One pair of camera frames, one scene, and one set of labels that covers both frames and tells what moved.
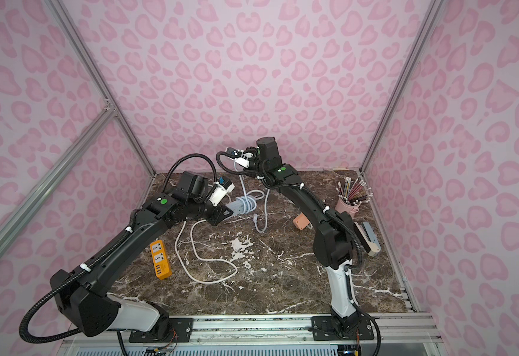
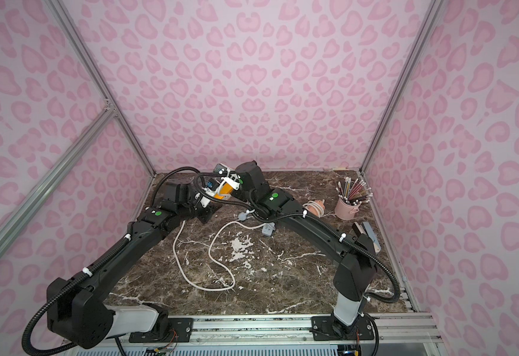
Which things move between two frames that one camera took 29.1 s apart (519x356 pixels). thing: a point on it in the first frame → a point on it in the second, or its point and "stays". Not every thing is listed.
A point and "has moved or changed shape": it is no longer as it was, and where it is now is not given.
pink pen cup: [342, 206] stays
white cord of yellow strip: [199, 257] → [211, 255]
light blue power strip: [234, 207] → [268, 228]
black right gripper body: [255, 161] → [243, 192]
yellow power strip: [163, 270] has moved or changed shape
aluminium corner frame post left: [101, 83] stays
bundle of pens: [354, 192] stays
